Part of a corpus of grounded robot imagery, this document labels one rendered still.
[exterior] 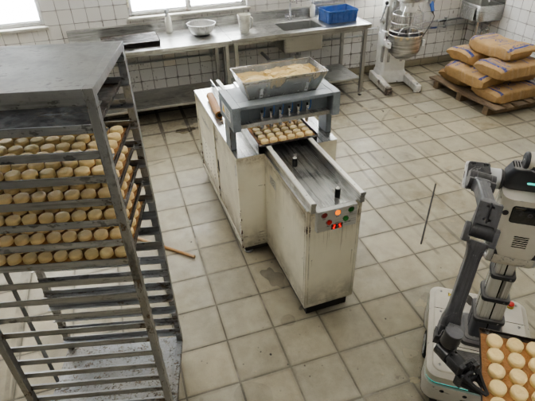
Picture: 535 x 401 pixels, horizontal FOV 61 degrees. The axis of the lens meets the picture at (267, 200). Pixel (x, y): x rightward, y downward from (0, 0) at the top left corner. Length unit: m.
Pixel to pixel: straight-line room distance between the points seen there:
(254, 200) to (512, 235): 1.65
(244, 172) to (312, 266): 0.78
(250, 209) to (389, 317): 1.15
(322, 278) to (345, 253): 0.21
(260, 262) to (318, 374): 0.99
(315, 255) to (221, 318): 0.77
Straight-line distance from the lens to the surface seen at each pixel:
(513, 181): 2.20
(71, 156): 1.57
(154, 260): 2.34
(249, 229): 3.29
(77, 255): 1.87
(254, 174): 3.04
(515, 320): 2.96
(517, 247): 2.30
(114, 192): 1.58
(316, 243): 2.62
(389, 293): 3.23
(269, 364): 2.81
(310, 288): 2.84
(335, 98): 3.04
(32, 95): 1.48
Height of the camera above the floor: 2.29
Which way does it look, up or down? 35 degrees down
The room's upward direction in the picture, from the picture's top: 2 degrees counter-clockwise
